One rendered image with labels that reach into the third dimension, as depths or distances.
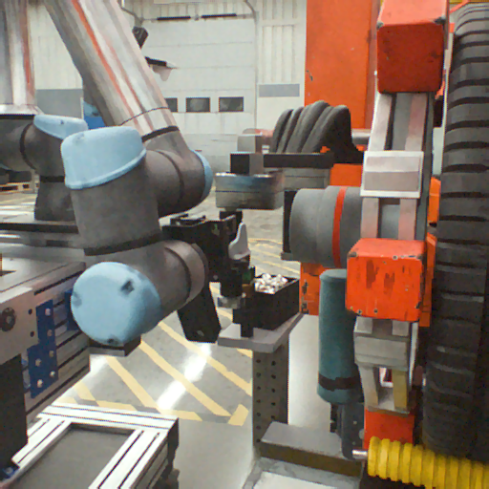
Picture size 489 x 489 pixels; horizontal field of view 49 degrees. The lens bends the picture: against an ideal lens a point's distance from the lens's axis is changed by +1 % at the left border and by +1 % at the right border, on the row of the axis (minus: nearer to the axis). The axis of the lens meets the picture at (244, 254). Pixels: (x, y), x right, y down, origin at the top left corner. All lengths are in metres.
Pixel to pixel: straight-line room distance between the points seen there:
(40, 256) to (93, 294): 0.83
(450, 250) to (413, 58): 0.24
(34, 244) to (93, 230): 0.83
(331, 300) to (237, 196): 0.36
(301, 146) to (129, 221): 0.30
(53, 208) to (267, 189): 0.64
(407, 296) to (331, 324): 0.50
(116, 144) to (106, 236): 0.08
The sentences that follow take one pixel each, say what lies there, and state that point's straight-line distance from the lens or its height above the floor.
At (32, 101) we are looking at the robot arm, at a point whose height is 1.08.
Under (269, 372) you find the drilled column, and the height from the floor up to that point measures 0.27.
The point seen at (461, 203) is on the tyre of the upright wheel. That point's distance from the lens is 0.58.
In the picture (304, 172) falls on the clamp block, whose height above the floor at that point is 0.93.
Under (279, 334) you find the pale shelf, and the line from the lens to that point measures 1.54.
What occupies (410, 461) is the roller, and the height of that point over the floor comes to 0.53.
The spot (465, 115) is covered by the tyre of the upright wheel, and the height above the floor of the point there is 1.02.
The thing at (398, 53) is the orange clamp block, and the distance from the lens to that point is 0.69.
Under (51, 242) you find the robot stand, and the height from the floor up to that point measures 0.77.
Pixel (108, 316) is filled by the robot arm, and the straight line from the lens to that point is 0.48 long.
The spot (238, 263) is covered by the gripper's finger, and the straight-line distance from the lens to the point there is 0.69.
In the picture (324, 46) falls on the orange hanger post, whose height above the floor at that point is 1.22.
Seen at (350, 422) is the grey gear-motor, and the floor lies 0.34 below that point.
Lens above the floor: 1.00
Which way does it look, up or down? 12 degrees down
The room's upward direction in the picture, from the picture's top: straight up
